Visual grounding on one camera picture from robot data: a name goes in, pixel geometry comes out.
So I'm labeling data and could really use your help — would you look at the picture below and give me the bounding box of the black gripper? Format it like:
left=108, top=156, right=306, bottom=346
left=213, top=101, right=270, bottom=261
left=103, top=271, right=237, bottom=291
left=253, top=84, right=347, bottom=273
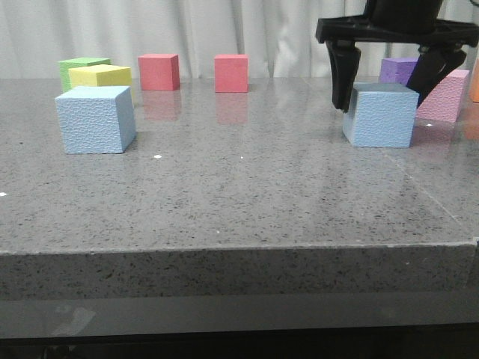
left=315, top=0, right=478, bottom=112

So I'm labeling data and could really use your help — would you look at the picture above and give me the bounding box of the light blue foam cube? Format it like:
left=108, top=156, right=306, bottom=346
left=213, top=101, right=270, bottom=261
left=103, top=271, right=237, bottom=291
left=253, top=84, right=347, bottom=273
left=55, top=85, right=136, bottom=154

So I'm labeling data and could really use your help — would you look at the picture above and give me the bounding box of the purple foam cube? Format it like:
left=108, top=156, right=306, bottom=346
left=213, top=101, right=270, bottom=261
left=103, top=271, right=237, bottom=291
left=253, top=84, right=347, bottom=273
left=379, top=58, right=418, bottom=86

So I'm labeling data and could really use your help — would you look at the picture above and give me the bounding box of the pink foam cube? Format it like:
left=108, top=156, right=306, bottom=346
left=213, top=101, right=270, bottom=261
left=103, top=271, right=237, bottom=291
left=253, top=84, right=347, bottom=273
left=416, top=70, right=469, bottom=123

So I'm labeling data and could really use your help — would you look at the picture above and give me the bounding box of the orange foam cube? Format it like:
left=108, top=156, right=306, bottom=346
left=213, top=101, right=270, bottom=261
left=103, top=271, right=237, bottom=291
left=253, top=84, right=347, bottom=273
left=469, top=58, right=479, bottom=103

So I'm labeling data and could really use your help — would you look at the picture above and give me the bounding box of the grey curtain backdrop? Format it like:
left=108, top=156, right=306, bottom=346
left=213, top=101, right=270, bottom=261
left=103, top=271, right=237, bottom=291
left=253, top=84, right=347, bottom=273
left=0, top=0, right=479, bottom=79

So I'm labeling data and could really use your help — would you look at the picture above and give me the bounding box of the red foam cube centre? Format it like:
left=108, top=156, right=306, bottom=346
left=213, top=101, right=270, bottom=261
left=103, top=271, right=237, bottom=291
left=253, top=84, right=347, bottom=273
left=214, top=54, right=248, bottom=93

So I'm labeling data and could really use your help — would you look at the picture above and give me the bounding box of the red foam cube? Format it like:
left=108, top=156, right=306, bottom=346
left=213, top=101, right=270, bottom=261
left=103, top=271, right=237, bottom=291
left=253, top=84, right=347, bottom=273
left=138, top=54, right=180, bottom=91
left=214, top=54, right=248, bottom=93

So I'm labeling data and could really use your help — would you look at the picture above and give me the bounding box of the red foam cube left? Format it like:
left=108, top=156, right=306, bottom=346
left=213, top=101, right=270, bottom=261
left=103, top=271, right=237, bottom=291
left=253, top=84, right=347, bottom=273
left=138, top=54, right=180, bottom=91

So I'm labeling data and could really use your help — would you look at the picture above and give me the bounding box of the yellow foam cube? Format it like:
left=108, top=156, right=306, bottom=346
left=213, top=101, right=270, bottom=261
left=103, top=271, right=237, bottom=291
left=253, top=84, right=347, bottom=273
left=55, top=64, right=134, bottom=108

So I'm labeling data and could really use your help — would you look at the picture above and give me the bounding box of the green foam cube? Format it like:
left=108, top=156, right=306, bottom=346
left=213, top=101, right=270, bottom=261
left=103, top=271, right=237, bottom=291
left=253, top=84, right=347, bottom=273
left=58, top=57, right=111, bottom=92

